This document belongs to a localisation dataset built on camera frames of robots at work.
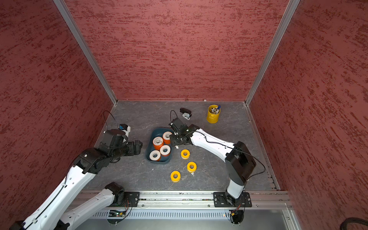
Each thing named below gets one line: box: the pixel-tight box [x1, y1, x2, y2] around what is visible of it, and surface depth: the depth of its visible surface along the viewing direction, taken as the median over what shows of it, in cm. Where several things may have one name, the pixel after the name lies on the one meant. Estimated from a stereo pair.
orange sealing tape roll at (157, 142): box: [152, 136, 164, 150], surface depth 93 cm
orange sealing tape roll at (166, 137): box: [162, 131, 173, 145], surface depth 96 cm
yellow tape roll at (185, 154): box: [180, 148, 191, 160], surface depth 91 cm
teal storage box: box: [144, 126, 174, 165], surface depth 92 cm
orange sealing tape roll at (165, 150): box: [159, 144, 172, 157], surface depth 91 cm
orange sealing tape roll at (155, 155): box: [149, 149, 161, 162], surface depth 89 cm
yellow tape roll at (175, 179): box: [170, 170, 182, 183], surface depth 82 cm
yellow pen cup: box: [206, 104, 221, 124], surface depth 103 cm
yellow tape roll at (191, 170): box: [186, 161, 197, 173], surface depth 86 cm
